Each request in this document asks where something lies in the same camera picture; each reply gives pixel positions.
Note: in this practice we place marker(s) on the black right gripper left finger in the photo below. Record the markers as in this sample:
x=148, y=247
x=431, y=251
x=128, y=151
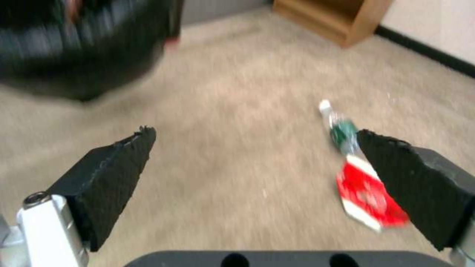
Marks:
x=107, y=178

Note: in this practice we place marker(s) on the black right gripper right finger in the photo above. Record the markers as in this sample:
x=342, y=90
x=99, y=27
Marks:
x=415, y=189

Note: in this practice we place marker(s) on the red white toothpaste tube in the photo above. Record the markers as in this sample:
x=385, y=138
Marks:
x=361, y=180

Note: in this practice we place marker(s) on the light wooden cabinet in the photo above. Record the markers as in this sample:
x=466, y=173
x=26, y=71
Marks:
x=332, y=19

